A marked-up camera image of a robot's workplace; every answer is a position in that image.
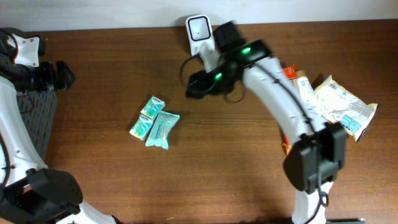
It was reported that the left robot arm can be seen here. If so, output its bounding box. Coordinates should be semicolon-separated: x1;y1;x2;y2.
1;27;119;224

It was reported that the grey plastic mesh basket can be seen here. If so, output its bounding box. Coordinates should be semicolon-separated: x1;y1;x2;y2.
17;92;58;161

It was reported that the orange spaghetti packet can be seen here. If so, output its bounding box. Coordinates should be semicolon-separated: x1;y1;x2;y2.
282;65;297;155

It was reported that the cream snack bag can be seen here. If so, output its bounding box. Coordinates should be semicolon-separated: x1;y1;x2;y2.
314;75;379;142

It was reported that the teal wet wipes pack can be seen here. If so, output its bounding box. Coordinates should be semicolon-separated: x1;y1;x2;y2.
146;111;180;150

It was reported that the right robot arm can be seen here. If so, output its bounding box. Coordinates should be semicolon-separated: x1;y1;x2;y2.
185;16;346;223

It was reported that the white barcode scanner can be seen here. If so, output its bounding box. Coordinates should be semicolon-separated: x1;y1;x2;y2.
185;14;215;56

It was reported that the teal tissue pack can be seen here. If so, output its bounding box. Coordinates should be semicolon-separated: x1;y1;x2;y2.
129;114;154;141
141;96;165;120

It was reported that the white bamboo print tube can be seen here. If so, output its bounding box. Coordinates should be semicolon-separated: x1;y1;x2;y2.
290;70;322;115

